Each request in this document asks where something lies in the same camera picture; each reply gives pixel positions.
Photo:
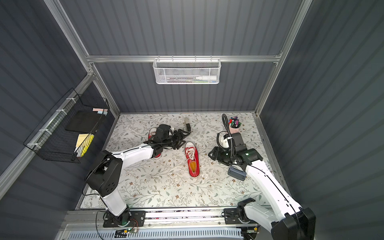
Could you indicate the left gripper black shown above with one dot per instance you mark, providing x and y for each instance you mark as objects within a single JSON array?
[{"x": 175, "y": 138}]

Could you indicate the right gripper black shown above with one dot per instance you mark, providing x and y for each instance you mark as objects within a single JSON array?
[{"x": 218, "y": 154}]

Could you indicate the red canvas sneaker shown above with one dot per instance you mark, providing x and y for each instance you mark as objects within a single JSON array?
[
  {"x": 151, "y": 134},
  {"x": 192, "y": 156}
]

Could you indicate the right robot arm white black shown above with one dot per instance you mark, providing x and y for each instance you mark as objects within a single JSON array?
[{"x": 287, "y": 220}]

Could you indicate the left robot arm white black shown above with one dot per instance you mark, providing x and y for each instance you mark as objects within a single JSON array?
[{"x": 104, "y": 176}]

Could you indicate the pink pen cup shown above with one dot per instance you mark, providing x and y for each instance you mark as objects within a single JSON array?
[{"x": 232, "y": 131}]

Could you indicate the grey rectangular box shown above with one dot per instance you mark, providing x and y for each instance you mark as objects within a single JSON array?
[{"x": 236, "y": 173}]

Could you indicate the pink sticky notes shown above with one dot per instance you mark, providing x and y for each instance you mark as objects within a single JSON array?
[{"x": 100, "y": 111}]

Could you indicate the yellow notepad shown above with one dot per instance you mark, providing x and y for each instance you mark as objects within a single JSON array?
[{"x": 82, "y": 145}]

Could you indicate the black notebook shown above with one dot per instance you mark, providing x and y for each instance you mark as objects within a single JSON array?
[{"x": 85, "y": 122}]

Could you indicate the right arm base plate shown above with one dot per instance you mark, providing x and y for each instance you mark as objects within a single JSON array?
[{"x": 232, "y": 217}]

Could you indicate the white wire mesh basket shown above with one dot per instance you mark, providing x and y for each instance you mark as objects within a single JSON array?
[{"x": 187, "y": 73}]

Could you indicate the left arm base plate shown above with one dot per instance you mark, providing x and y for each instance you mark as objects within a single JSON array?
[{"x": 128, "y": 219}]

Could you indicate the black wire wall basket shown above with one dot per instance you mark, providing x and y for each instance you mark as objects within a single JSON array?
[{"x": 69, "y": 132}]

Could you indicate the aluminium mounting rail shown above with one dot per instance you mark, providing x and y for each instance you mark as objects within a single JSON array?
[{"x": 204, "y": 216}]

